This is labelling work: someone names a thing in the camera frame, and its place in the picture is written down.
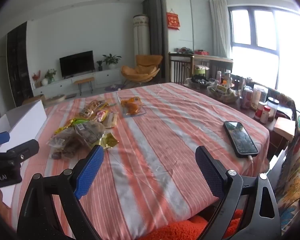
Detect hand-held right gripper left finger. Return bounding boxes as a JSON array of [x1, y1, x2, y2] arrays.
[[16, 144, 105, 240]]

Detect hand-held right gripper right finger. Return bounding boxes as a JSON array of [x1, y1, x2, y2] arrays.
[[195, 145, 283, 240]]

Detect white cardboard box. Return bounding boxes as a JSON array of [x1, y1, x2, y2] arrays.
[[0, 99, 48, 208]]

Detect clear brown snack packet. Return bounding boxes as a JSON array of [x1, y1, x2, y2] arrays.
[[47, 132, 90, 159]]

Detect clear gold chestnut packet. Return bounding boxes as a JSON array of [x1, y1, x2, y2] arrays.
[[75, 121, 119, 152]]

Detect pale beige snack packet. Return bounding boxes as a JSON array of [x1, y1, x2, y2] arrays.
[[104, 112, 118, 128]]

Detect yellow red snack packet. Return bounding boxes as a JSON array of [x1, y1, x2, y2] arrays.
[[94, 109, 110, 123]]

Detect yellow peanut packet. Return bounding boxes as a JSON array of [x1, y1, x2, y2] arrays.
[[79, 99, 108, 118]]

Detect orange bread packet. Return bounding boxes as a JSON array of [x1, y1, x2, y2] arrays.
[[121, 96, 143, 117]]

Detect black smartphone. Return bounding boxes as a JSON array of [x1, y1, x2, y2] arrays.
[[223, 121, 259, 158]]

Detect brown cardboard box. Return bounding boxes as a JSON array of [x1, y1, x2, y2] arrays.
[[22, 94, 45, 105]]

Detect orange fleece garment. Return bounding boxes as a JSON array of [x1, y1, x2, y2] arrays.
[[137, 209, 243, 240]]

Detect orange striped table cloth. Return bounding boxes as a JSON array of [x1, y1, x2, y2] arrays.
[[11, 82, 270, 240]]

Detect red flowers in vase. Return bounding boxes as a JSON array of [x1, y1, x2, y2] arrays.
[[32, 70, 42, 88]]

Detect light wicker basket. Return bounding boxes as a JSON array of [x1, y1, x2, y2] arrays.
[[207, 85, 240, 103]]

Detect black display cabinet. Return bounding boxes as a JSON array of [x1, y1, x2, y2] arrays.
[[6, 21, 34, 105]]

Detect green plant in glass vase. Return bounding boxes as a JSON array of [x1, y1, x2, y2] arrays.
[[44, 69, 57, 83]]

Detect pink drink can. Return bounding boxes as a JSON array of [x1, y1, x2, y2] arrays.
[[241, 86, 253, 109]]

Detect floral cushion cover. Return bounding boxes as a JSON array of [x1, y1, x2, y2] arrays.
[[276, 127, 300, 230]]

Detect purple floor mat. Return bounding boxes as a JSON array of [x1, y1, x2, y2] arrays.
[[104, 84, 125, 92]]

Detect dark wicker basket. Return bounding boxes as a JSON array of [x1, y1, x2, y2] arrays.
[[186, 76, 210, 90]]

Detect clear jar with black lid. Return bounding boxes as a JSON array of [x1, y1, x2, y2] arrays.
[[266, 97, 280, 120]]

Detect clear jar with white lid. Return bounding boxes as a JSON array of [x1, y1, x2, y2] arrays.
[[252, 84, 268, 110]]

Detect wooden stool with metal legs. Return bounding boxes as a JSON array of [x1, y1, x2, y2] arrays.
[[73, 77, 95, 95]]

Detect group of cosmetic bottles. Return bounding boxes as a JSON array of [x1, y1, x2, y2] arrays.
[[215, 71, 246, 88]]

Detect white television cabinet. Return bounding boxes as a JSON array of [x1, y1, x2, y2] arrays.
[[31, 69, 127, 97]]

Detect black television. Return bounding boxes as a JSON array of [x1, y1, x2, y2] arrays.
[[59, 51, 95, 78]]

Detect green plastic stool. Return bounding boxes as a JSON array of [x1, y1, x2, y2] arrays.
[[193, 65, 210, 77]]

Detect wooden slatted furniture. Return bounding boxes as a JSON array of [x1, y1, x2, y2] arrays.
[[168, 52, 233, 85]]

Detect orange lounge chair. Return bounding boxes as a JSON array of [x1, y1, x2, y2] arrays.
[[121, 54, 163, 84]]

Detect large plant in white pot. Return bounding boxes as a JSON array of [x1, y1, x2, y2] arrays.
[[102, 54, 122, 70]]

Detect white curtain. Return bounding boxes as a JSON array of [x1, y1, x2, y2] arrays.
[[209, 0, 232, 58]]

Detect standing air conditioner with cover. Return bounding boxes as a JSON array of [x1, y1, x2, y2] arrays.
[[133, 14, 150, 57]]

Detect dark framed window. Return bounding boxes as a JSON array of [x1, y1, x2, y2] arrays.
[[229, 5, 300, 105]]

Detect grey curtain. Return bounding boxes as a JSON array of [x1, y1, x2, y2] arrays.
[[142, 0, 165, 78]]

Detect white charging cable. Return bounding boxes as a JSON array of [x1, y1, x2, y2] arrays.
[[245, 155, 260, 174]]

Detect red wall hanging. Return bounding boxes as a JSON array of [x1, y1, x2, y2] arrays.
[[166, 12, 181, 30]]

